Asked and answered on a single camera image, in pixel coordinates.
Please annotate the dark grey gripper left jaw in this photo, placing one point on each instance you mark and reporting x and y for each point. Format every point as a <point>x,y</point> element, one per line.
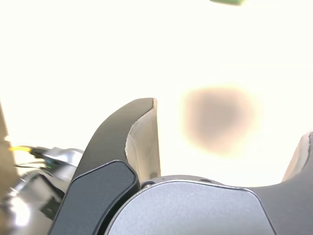
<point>105,151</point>

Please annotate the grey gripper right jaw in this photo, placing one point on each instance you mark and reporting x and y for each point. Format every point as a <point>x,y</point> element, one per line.
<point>195,210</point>

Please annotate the green cube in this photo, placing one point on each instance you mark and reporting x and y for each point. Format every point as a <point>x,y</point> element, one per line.
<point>227,2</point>

